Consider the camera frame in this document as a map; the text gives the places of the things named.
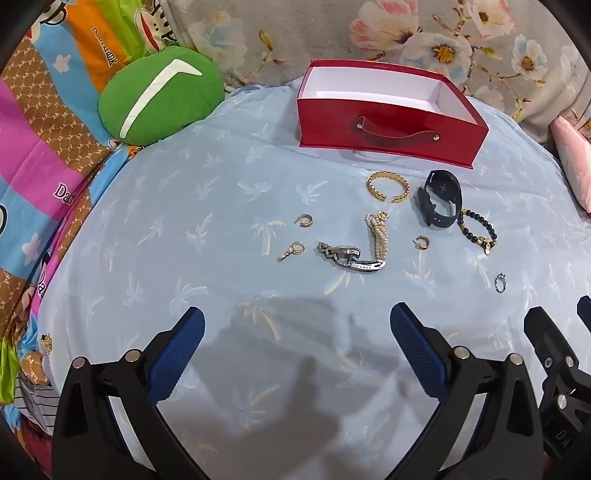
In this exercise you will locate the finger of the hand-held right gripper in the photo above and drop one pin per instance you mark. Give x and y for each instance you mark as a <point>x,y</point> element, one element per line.
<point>547,334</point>
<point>585,310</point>

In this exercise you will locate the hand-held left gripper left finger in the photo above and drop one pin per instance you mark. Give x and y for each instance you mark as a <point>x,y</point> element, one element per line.
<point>182,353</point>

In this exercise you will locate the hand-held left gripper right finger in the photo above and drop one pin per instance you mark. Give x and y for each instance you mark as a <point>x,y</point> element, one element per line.
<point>418,350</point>

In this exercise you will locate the gold hoop earring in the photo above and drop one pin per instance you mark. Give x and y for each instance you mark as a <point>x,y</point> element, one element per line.
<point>305,220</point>
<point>422,242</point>

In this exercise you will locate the black smartwatch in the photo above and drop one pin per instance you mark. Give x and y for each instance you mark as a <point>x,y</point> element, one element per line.
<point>438,198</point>

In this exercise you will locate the small gold brooch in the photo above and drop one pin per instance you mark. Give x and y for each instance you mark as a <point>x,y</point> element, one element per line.
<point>46,344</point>

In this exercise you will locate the pink pillow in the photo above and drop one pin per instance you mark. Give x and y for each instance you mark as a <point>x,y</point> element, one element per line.
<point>575,157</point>

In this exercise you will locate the light blue palm print sheet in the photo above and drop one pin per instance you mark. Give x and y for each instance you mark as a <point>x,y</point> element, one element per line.
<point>207,184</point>

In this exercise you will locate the colourful cartoon blanket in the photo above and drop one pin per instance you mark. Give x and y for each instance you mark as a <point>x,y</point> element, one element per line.
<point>41,152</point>

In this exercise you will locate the green round cushion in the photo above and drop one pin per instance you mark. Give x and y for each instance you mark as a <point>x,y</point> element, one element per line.
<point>161,94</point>

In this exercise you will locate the grey floral blanket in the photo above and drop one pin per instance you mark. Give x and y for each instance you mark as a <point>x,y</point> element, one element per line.
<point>461,41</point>

